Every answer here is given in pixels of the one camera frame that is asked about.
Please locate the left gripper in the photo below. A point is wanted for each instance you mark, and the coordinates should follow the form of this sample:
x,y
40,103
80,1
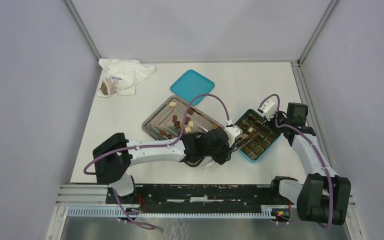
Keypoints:
x,y
226,154

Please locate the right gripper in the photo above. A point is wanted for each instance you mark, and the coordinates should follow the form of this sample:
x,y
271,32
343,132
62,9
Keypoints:
x,y
270,123

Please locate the teal chocolate box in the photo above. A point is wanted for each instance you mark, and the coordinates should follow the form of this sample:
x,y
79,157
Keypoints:
x,y
254,150

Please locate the steel tray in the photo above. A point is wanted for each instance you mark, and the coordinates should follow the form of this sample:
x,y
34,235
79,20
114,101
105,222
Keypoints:
x,y
179,128

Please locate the metal serving tongs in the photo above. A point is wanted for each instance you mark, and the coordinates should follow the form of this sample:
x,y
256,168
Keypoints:
x,y
239,144

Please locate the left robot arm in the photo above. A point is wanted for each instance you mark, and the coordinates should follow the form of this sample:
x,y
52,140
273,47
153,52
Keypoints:
x,y
114,156

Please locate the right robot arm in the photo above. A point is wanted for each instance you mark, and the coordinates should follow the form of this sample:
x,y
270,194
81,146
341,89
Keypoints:
x,y
324,196

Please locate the plastic bag with chocolate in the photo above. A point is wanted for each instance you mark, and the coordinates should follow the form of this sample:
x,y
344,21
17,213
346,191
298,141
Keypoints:
x,y
109,87

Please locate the teal box lid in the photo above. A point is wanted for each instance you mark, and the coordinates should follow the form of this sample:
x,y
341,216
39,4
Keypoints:
x,y
191,84

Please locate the white crumpled cloth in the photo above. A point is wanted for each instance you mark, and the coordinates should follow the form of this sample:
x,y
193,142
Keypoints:
x,y
131,71

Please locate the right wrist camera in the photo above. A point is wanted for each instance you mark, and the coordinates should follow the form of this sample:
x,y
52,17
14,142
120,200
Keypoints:
x,y
268,109

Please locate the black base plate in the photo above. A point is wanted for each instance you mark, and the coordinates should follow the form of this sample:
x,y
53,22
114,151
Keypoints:
x,y
204,198

